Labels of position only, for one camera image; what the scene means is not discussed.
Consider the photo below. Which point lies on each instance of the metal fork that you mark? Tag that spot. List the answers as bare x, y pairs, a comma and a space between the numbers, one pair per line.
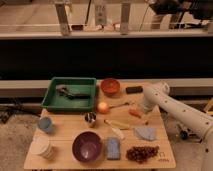
119, 105

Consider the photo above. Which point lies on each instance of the blue grey cloth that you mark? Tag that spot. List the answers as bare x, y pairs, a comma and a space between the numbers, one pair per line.
145, 133

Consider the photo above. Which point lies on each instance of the dark tool in tray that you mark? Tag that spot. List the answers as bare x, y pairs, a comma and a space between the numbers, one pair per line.
63, 91

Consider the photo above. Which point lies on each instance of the shiny metal cup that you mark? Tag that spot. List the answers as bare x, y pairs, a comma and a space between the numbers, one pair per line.
90, 119

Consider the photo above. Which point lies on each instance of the blue sponge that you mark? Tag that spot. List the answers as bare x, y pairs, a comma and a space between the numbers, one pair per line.
113, 148

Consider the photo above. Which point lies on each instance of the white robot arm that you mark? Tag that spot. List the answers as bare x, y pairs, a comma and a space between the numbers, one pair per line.
200, 123

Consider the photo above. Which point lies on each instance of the purple bowl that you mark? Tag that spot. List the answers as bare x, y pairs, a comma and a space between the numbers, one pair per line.
87, 147

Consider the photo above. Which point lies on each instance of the red bowl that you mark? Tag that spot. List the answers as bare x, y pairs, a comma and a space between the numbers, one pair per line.
110, 86

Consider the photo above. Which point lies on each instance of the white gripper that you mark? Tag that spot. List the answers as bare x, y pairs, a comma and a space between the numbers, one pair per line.
146, 106

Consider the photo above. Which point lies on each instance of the blue small cup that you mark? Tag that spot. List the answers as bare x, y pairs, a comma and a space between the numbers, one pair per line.
45, 125

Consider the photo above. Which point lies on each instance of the orange red pepper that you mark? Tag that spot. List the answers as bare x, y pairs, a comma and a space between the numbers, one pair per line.
135, 113

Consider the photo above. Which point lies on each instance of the green plastic tray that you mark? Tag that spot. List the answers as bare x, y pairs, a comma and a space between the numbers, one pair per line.
54, 102

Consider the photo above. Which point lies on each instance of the yellow onion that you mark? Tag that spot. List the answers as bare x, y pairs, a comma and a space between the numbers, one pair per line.
103, 107

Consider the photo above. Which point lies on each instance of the wooden handled knife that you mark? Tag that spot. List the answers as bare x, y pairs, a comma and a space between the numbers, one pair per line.
117, 124

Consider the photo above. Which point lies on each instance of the black rectangular block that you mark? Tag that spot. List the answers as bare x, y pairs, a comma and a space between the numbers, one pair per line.
134, 89

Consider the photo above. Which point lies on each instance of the bunch of dark grapes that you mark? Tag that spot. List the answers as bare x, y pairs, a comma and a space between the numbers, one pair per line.
141, 154

